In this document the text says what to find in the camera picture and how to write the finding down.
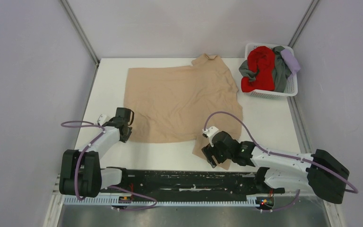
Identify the grey t shirt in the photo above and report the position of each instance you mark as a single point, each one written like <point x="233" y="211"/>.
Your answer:
<point x="281" y="72"/>

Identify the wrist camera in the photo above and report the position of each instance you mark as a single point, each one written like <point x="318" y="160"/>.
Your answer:
<point x="209" y="133"/>
<point x="102" y="119"/>

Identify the white plastic laundry basket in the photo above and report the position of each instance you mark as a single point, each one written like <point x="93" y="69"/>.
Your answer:
<point x="291" y="88"/>

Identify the left corner wall profile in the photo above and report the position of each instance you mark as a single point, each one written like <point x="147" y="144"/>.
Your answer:
<point x="80" y="31"/>

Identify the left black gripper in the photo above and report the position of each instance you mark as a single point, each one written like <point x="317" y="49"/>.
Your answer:
<point x="125" y="139"/>

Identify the white slotted cable duct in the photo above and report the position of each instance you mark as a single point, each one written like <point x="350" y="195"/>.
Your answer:
<point x="125" y="199"/>

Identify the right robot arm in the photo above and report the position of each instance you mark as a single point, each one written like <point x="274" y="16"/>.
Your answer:
<point x="319" y="173"/>

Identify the aluminium frame rail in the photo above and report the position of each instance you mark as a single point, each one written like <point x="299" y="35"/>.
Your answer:
<point x="57" y="181"/>

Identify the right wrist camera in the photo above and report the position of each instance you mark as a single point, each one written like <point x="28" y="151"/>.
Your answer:
<point x="209" y="133"/>

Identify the corner wall profile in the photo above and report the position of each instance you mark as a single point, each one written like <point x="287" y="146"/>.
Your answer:
<point x="80" y="31"/>
<point x="303" y="23"/>

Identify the red t shirt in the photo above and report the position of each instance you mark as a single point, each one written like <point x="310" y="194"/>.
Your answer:
<point x="257" y="70"/>

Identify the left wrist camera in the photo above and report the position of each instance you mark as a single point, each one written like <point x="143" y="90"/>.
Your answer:
<point x="102" y="119"/>

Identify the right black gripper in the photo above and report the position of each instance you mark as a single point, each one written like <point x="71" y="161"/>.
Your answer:
<point x="209" y="152"/>

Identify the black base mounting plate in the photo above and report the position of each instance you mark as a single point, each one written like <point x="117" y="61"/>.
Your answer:
<point x="194" y="186"/>

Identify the right corner wall profile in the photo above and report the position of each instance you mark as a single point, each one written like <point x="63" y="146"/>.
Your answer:
<point x="303" y="23"/>

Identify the beige t shirt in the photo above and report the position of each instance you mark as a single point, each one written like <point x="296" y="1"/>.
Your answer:
<point x="175" y="104"/>

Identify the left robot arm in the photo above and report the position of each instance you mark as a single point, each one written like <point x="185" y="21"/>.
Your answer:
<point x="81" y="174"/>

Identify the lilac t shirt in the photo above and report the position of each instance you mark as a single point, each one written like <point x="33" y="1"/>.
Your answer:
<point x="290" y="61"/>

